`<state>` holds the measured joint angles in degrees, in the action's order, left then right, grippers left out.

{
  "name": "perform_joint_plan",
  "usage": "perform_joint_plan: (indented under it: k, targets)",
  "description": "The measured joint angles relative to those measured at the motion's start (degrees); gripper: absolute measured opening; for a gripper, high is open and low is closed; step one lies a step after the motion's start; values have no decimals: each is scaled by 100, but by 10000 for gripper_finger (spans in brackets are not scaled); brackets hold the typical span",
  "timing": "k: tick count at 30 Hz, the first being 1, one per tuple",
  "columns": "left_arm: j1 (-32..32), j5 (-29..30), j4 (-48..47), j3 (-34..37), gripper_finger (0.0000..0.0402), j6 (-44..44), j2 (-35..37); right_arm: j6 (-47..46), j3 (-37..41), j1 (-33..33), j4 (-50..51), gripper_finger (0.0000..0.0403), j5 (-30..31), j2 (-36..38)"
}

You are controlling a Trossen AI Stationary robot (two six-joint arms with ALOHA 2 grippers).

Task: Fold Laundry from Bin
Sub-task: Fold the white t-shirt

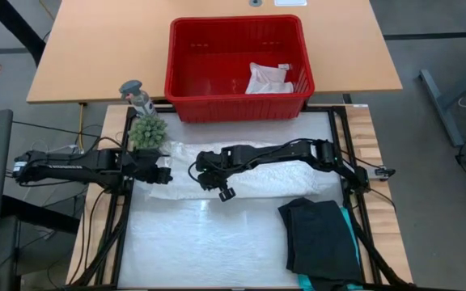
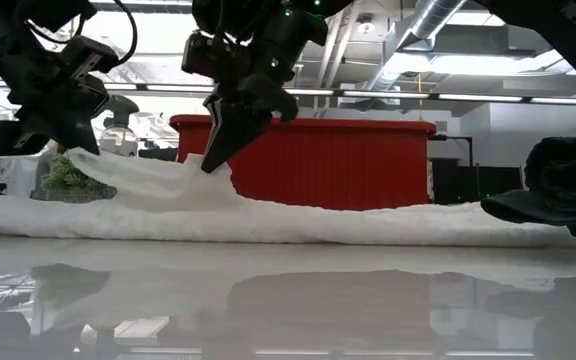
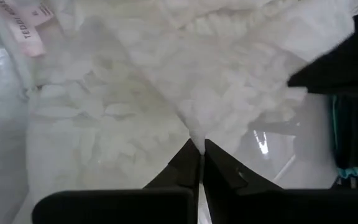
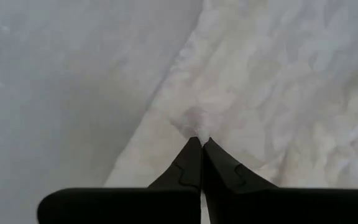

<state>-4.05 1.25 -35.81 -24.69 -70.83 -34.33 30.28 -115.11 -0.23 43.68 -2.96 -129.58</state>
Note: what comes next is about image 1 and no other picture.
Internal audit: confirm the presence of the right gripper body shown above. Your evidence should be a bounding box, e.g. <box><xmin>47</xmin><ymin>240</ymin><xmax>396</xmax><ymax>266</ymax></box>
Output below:
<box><xmin>193</xmin><ymin>149</ymin><xmax>235</xmax><ymax>192</ymax></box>

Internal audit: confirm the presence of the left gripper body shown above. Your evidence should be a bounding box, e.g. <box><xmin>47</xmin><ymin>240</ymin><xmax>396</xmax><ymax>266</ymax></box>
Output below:
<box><xmin>122</xmin><ymin>149</ymin><xmax>163</xmax><ymax>185</ymax></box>

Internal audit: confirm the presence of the black jacket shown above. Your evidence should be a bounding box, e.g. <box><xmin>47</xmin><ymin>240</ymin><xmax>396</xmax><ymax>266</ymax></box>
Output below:
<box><xmin>277</xmin><ymin>196</ymin><xmax>364</xmax><ymax>287</ymax></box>

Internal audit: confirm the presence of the teal garment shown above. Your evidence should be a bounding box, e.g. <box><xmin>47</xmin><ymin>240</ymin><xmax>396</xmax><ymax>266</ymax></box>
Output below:
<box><xmin>296</xmin><ymin>205</ymin><xmax>364</xmax><ymax>291</ymax></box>

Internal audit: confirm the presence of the red plastic laundry bin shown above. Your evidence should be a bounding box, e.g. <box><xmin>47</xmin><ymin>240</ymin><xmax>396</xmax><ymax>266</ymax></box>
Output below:
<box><xmin>163</xmin><ymin>15</ymin><xmax>316</xmax><ymax>124</ymax></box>

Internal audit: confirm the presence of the green potted succulent plant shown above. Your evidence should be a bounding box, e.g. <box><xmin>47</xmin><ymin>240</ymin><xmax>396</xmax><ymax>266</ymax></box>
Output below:
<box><xmin>127</xmin><ymin>114</ymin><xmax>169</xmax><ymax>151</ymax></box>

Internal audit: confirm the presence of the clear spray bottle grey head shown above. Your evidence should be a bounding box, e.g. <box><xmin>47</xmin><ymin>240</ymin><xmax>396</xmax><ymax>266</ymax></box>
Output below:
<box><xmin>118</xmin><ymin>79</ymin><xmax>159</xmax><ymax>120</ymax></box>

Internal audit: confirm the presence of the small pinkish white garment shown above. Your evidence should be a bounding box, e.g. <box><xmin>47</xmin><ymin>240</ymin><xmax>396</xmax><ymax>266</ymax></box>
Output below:
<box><xmin>244</xmin><ymin>61</ymin><xmax>295</xmax><ymax>95</ymax></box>

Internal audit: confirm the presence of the orange wooden desk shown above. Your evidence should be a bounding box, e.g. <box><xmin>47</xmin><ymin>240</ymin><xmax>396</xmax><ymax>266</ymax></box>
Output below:
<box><xmin>25</xmin><ymin>0</ymin><xmax>404</xmax><ymax>105</ymax></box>

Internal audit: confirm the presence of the black diagonal desk beam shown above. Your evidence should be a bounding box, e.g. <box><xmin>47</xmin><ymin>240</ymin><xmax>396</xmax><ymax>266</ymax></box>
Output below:
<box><xmin>0</xmin><ymin>0</ymin><xmax>48</xmax><ymax>65</ymax></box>

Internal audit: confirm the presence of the grey metal desk leg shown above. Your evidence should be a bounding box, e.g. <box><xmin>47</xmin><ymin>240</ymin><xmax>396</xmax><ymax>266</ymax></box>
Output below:
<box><xmin>418</xmin><ymin>60</ymin><xmax>466</xmax><ymax>147</ymax></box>

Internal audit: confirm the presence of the black aluminium table frame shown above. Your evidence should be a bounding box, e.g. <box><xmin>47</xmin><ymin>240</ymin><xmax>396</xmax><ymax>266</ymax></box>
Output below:
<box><xmin>70</xmin><ymin>104</ymin><xmax>412</xmax><ymax>291</ymax></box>

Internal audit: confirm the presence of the yellow cable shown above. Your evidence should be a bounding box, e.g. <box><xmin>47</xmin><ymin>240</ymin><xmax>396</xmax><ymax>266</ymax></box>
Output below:
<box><xmin>77</xmin><ymin>103</ymin><xmax>85</xmax><ymax>151</ymax></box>

